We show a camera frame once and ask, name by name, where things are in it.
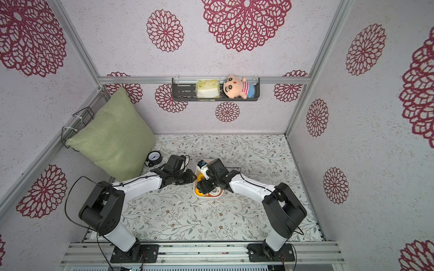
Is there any orange white tape roll bottom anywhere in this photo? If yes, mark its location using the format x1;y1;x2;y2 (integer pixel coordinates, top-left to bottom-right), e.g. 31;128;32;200
208;189;223;197

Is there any white plastic storage box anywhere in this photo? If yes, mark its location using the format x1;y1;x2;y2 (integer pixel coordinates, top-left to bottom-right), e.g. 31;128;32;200
193;169;224;200

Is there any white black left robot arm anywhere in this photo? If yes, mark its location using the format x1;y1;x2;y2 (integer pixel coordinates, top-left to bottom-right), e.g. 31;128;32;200
79;155;196;252

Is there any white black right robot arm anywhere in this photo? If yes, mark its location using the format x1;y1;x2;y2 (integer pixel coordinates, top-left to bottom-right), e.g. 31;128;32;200
196;159;307;255

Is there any black pressure gauge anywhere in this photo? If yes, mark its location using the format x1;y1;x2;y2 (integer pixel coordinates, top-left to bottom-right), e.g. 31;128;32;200
145;151;163;167

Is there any green square pillow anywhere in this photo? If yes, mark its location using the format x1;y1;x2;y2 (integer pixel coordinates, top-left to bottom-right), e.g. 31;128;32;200
66;87;156;181

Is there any yellow green sponge pack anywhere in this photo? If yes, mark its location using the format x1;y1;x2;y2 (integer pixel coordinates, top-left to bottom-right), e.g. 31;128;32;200
196;80;220;99

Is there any plush doll striped shirt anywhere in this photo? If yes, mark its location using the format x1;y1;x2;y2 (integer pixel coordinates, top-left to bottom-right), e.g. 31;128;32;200
223;74;255;99

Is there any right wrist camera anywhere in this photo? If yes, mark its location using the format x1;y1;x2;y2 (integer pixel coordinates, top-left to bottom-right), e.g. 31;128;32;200
196;160;209;179

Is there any black wall shelf basket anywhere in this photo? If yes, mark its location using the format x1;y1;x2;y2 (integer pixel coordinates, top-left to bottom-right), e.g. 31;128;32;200
171;77;261;102

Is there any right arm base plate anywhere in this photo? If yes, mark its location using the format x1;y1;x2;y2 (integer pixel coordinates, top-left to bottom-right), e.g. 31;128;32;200
247;242;296;263

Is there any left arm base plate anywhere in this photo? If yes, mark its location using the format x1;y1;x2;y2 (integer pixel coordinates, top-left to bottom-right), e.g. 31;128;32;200
110;245;159;264

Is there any black wire wall rack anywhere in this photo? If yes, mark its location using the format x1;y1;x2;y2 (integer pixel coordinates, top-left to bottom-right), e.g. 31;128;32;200
61;106;95;149

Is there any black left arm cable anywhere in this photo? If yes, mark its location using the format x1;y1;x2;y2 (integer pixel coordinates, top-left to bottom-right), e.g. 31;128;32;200
64;155;192;271

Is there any aluminium front rail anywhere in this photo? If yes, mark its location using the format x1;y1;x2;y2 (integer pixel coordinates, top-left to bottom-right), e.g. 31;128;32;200
59;241;345;267

